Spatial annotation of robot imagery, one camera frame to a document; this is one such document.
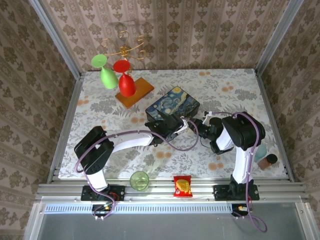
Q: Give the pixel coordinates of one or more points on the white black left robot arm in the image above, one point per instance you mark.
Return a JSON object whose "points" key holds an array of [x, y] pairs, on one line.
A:
{"points": [[130, 142]]}

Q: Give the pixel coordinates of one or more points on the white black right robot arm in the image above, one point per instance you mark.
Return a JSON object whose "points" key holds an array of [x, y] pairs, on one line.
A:
{"points": [[245, 130]]}

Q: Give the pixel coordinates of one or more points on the black starry night box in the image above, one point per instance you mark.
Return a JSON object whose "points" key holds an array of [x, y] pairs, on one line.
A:
{"points": [[172, 102]]}

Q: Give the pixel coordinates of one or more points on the floral tablecloth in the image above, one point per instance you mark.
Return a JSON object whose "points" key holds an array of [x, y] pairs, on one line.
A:
{"points": [[175, 162]]}

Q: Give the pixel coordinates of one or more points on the wooden rack base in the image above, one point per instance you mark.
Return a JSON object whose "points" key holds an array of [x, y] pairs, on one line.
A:
{"points": [[142, 87]]}

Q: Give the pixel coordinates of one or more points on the teal cup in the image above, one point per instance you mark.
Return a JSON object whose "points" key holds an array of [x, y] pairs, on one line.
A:
{"points": [[261, 152]]}

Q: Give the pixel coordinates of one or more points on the green transparent cup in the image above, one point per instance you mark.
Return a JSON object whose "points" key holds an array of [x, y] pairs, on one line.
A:
{"points": [[139, 181]]}

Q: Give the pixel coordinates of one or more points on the red wine glass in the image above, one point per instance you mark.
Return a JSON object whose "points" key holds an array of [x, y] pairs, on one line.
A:
{"points": [[126, 86]]}

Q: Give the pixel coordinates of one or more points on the red snack packet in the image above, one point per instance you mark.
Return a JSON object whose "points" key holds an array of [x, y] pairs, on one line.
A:
{"points": [[183, 186]]}

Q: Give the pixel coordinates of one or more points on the brown bottle black cap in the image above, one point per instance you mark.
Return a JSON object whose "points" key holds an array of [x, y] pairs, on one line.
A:
{"points": [[266, 162]]}

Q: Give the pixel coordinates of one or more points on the green wine glass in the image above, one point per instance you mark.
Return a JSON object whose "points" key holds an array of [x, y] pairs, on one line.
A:
{"points": [[108, 77]]}

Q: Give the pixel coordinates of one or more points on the black connector box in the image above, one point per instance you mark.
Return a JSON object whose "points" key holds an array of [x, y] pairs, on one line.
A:
{"points": [[100, 210], [237, 208]]}

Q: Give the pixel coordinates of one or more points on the grey metal panel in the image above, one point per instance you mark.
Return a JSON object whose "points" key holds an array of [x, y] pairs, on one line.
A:
{"points": [[162, 227]]}

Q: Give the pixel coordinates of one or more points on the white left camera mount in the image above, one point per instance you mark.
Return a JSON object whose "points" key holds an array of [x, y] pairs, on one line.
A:
{"points": [[183, 127]]}

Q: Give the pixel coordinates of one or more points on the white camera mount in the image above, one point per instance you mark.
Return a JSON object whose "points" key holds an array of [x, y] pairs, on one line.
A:
{"points": [[207, 121], [183, 127]]}

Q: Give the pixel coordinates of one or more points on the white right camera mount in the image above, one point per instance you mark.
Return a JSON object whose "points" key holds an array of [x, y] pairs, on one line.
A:
{"points": [[207, 121]]}

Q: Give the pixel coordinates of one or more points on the aluminium front rail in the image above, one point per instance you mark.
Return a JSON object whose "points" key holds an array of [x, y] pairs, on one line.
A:
{"points": [[160, 193]]}

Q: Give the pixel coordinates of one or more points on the aluminium side rail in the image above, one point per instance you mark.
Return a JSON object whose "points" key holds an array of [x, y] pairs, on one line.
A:
{"points": [[275, 125], [65, 130]]}

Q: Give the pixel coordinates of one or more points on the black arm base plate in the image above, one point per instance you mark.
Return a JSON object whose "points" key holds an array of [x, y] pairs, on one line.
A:
{"points": [[120, 193], [220, 192]]}

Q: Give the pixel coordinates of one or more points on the aluminium frame post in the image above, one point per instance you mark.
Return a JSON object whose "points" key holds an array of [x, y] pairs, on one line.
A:
{"points": [[275, 35], [57, 40]]}

